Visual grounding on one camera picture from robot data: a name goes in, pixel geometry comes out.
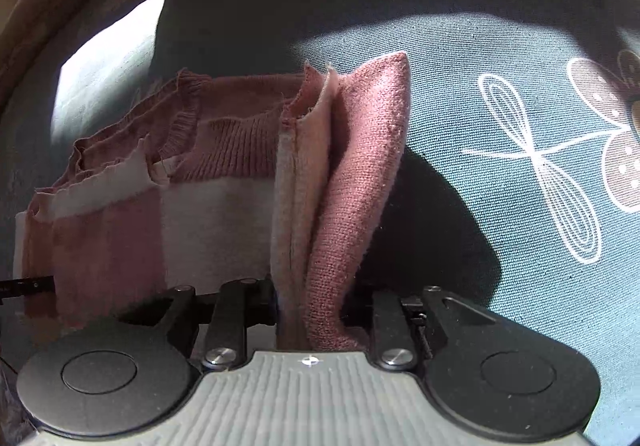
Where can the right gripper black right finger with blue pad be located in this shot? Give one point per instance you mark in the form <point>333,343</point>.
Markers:
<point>380,315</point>

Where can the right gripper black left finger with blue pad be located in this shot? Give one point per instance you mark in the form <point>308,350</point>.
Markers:
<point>240,305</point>

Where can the pink and white knit sweater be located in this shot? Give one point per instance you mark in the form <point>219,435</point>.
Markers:
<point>210,180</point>

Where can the blue floral bed sheet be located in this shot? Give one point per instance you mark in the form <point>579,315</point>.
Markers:
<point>516,189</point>

